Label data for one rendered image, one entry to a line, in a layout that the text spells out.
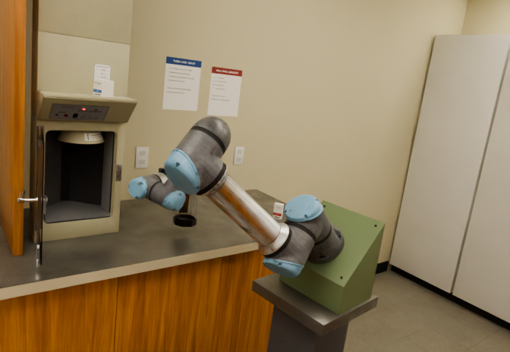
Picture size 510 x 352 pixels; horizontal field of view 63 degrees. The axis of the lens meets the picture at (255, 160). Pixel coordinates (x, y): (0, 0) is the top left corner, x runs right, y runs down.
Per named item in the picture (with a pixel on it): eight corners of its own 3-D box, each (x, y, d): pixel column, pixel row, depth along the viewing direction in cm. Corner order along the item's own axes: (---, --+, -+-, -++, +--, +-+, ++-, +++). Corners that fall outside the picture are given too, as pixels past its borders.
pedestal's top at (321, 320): (376, 306, 148) (378, 296, 147) (321, 337, 126) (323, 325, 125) (307, 269, 171) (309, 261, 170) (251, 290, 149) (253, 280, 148)
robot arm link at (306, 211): (336, 217, 137) (324, 192, 129) (320, 251, 131) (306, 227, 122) (306, 211, 145) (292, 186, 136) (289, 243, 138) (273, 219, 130)
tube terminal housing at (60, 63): (22, 220, 174) (24, 31, 159) (100, 212, 194) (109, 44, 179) (33, 243, 155) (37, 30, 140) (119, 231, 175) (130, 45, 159)
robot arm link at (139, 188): (142, 204, 144) (124, 195, 146) (161, 198, 154) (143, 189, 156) (147, 183, 142) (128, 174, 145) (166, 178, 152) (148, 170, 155)
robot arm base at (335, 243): (353, 238, 141) (344, 221, 135) (324, 271, 137) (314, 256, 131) (321, 220, 152) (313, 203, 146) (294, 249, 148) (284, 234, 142)
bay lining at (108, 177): (31, 202, 174) (33, 119, 167) (94, 198, 190) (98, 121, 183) (43, 222, 155) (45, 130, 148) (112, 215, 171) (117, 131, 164)
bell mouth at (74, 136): (51, 135, 168) (52, 121, 166) (96, 136, 178) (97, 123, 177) (62, 144, 154) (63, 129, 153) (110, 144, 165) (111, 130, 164)
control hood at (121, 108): (36, 118, 146) (36, 89, 144) (126, 121, 165) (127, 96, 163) (42, 124, 137) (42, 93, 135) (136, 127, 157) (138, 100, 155)
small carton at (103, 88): (92, 95, 151) (93, 78, 150) (105, 95, 155) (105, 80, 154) (101, 97, 149) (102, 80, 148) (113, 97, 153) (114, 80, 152)
